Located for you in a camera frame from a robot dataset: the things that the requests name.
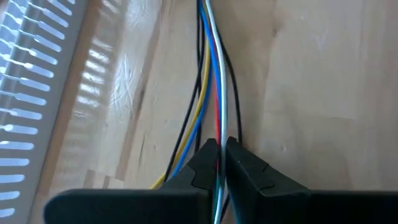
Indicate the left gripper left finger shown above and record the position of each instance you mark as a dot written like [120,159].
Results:
[140,207]

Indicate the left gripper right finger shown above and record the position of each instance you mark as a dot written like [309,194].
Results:
[295,207]

